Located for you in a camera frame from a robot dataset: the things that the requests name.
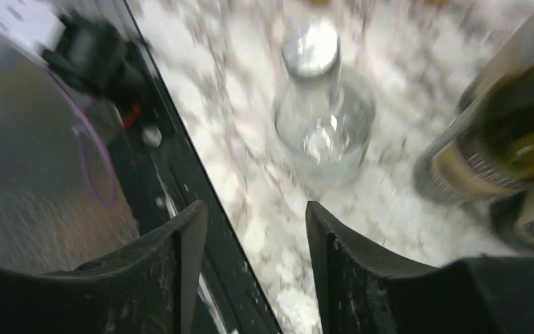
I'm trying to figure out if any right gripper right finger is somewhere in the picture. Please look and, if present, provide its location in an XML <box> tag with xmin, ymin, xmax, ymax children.
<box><xmin>305</xmin><ymin>201</ymin><xmax>534</xmax><ymax>333</ymax></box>

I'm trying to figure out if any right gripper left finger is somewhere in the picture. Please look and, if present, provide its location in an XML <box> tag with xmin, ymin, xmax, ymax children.
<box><xmin>0</xmin><ymin>200</ymin><xmax>209</xmax><ymax>333</ymax></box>

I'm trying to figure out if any green wine bottle brown label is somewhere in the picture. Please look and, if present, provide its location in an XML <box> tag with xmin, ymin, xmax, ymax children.
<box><xmin>412</xmin><ymin>0</ymin><xmax>534</xmax><ymax>204</ymax></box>

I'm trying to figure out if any clear round glass bottle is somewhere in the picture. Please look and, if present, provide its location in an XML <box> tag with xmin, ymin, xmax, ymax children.
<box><xmin>273</xmin><ymin>19</ymin><xmax>375</xmax><ymax>186</ymax></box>

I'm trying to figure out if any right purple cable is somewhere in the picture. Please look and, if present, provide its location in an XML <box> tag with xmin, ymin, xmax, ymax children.
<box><xmin>41</xmin><ymin>66</ymin><xmax>120</xmax><ymax>209</ymax></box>

